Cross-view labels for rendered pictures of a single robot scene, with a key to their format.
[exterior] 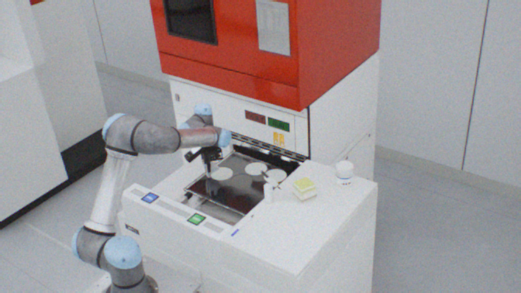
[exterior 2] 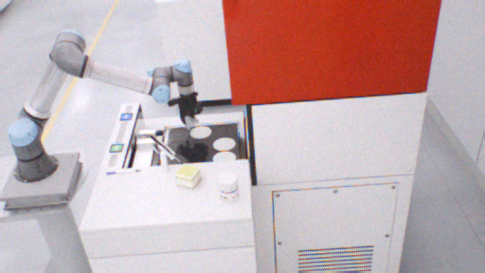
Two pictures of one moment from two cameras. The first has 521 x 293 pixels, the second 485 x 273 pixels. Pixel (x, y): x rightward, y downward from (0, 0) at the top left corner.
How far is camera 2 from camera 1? 185 cm
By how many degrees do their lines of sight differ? 43
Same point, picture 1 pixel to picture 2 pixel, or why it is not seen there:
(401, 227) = not seen: outside the picture
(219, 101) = not seen: hidden behind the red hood
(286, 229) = (135, 195)
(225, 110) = not seen: hidden behind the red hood
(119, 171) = (49, 74)
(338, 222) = (167, 220)
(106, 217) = (34, 102)
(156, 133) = (61, 54)
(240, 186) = (192, 149)
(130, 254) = (16, 135)
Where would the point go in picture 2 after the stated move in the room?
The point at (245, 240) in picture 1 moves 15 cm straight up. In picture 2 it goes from (106, 182) to (97, 153)
